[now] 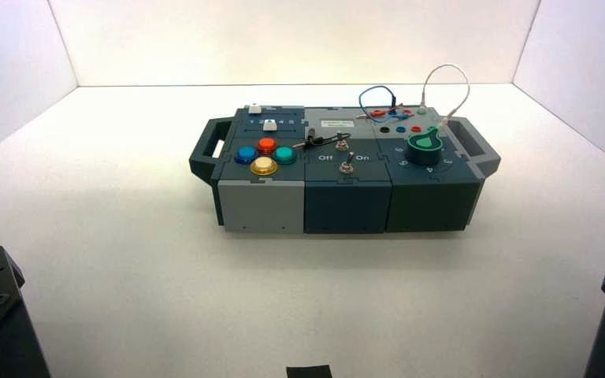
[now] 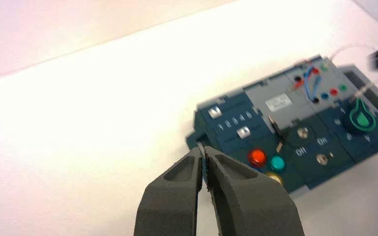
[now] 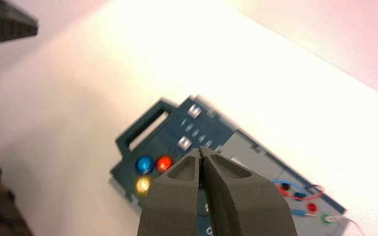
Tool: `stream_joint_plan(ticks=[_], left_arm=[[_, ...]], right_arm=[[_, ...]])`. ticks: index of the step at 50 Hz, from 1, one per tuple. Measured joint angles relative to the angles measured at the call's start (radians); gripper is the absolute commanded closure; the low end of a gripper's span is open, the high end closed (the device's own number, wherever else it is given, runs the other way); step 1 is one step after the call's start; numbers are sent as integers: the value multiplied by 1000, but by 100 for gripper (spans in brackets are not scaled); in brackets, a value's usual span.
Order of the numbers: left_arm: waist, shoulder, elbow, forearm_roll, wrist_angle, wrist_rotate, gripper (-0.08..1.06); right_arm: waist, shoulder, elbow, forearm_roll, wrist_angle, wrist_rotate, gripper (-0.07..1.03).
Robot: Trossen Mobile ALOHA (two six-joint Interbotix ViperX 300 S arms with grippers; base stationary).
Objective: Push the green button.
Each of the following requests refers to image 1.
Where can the metal toggle switch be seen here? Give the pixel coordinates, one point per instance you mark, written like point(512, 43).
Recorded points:
point(341, 141)
point(348, 163)

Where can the white slider knob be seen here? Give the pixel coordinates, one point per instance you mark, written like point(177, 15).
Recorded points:
point(255, 109)
point(270, 124)

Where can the grey modular control box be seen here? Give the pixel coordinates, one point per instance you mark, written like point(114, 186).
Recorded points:
point(347, 198)

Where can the yellow push button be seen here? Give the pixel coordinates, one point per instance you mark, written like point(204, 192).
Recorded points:
point(264, 166)

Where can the green push button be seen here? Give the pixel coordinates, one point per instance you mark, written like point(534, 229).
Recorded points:
point(285, 155)

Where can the green rotary knob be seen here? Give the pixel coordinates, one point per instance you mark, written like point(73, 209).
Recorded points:
point(425, 147)

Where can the black tape strip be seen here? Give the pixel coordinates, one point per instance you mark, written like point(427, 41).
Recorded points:
point(310, 371)

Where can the red push button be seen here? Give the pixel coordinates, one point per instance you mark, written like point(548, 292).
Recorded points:
point(267, 145)

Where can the blue push button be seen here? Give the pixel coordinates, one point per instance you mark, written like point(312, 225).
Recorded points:
point(246, 154)

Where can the white printed label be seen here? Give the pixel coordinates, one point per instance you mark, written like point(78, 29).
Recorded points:
point(337, 123)

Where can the red banana plug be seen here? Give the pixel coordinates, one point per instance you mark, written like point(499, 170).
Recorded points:
point(377, 113)

